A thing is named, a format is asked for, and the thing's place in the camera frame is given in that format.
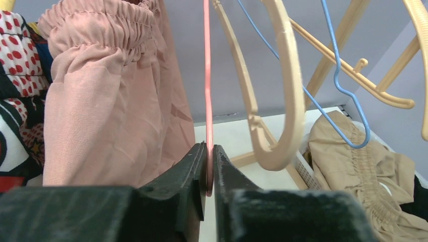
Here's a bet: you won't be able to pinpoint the yellow hanger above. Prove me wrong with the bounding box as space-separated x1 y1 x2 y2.
0 0 16 12

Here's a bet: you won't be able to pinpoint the comic print shorts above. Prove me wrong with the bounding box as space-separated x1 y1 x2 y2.
1 10 52 193

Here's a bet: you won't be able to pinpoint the pink wire hanger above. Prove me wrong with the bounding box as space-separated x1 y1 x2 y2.
203 0 214 197

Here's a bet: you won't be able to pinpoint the pink shorts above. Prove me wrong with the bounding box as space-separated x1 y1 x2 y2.
38 1 195 187

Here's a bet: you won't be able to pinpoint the wooden clothes rack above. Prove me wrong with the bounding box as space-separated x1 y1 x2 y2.
229 0 422 191

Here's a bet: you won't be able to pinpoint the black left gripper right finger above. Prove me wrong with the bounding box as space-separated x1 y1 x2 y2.
213 145 377 241

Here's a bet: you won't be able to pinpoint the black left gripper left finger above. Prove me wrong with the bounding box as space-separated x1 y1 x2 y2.
1 143 207 241

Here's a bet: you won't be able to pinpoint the blue hanger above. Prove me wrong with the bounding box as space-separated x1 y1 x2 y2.
235 0 372 150

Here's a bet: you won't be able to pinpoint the black shorts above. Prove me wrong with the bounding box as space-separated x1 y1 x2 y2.
400 175 427 221

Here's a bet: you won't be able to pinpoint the beige wooden hanger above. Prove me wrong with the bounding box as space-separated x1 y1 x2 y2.
209 1 305 171

